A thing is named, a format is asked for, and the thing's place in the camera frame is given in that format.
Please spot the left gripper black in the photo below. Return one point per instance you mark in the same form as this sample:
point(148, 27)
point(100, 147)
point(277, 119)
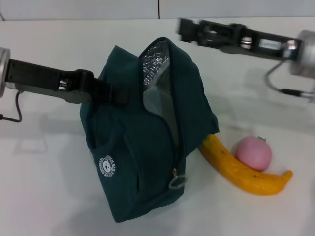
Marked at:
point(49, 81)

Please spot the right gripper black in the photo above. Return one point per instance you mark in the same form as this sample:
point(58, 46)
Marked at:
point(258, 43)

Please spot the clear food container blue rim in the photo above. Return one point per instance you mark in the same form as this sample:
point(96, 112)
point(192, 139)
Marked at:
point(157, 100)

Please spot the dark teal lunch bag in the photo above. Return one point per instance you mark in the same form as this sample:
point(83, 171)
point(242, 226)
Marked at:
point(137, 152)

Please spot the pink toy peach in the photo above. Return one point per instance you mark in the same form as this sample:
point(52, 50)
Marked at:
point(253, 152)

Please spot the yellow banana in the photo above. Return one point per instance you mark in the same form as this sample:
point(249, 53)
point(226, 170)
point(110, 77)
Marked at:
point(233, 172)

